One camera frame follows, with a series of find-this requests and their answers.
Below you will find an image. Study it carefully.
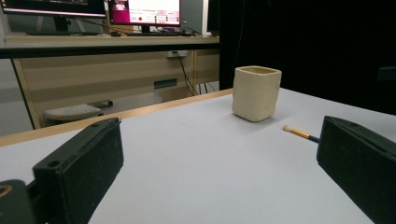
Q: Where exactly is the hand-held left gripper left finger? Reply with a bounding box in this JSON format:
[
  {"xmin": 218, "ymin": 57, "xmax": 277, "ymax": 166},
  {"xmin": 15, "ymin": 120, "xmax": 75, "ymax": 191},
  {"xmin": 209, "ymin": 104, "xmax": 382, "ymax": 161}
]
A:
[{"xmin": 32, "ymin": 117, "xmax": 125, "ymax": 224}]

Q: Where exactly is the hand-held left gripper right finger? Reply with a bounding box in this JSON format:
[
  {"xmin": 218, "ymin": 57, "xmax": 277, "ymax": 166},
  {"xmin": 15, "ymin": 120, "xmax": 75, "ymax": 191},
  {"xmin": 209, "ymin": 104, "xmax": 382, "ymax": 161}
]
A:
[{"xmin": 316, "ymin": 115, "xmax": 396, "ymax": 224}]

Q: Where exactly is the small makeup brush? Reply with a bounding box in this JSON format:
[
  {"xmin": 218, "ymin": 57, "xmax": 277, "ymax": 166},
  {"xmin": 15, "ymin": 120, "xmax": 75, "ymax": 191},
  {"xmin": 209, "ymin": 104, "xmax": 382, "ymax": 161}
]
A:
[{"xmin": 282, "ymin": 124, "xmax": 320, "ymax": 144}]

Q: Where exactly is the cream square ceramic cup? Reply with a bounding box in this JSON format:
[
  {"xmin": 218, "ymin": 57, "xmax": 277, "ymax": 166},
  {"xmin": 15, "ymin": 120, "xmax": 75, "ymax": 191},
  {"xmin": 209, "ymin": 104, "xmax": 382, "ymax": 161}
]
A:
[{"xmin": 231, "ymin": 65, "xmax": 283, "ymax": 123}]

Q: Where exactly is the grey perforated stool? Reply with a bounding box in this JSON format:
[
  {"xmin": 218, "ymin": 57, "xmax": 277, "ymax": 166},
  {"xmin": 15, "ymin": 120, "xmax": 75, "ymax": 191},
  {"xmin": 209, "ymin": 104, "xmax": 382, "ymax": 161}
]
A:
[{"xmin": 42, "ymin": 100, "xmax": 114, "ymax": 123}]

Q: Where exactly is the wooden office desk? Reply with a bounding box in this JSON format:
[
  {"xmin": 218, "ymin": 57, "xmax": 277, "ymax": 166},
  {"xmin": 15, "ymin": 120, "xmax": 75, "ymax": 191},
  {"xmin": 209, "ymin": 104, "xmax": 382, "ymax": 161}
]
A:
[{"xmin": 0, "ymin": 32, "xmax": 220, "ymax": 130}]

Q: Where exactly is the black curtain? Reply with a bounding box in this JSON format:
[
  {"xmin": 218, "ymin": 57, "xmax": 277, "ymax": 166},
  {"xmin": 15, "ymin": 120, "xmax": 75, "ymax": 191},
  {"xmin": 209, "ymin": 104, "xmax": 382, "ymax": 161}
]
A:
[{"xmin": 206, "ymin": 0, "xmax": 396, "ymax": 116}]

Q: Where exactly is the black keyboard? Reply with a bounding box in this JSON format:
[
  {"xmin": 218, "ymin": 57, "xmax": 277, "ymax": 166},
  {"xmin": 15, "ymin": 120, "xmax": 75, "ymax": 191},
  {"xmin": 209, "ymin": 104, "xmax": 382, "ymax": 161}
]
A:
[{"xmin": 126, "ymin": 31, "xmax": 180, "ymax": 37}]

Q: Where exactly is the dark computer monitor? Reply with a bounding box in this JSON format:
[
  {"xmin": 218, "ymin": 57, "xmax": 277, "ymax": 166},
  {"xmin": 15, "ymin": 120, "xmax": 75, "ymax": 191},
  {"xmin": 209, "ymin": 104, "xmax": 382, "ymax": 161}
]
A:
[{"xmin": 0, "ymin": 0, "xmax": 107, "ymax": 32}]

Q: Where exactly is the computer monitor with pink screen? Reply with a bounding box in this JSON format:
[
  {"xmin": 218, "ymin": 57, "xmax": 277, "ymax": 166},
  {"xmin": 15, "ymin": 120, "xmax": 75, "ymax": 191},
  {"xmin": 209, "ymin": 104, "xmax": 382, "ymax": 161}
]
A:
[{"xmin": 107, "ymin": 0, "xmax": 182, "ymax": 34}]

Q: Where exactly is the black hanging cable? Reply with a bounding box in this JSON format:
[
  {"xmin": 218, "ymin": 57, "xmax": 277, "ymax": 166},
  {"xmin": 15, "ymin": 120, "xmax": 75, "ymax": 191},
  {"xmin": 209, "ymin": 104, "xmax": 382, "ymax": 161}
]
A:
[{"xmin": 173, "ymin": 50, "xmax": 200, "ymax": 97}]

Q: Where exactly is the white wall socket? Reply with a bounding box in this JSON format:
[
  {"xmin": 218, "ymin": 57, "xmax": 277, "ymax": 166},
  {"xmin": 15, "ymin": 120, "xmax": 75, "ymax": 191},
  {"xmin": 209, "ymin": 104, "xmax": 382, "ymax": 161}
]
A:
[{"xmin": 166, "ymin": 49, "xmax": 189, "ymax": 59}]

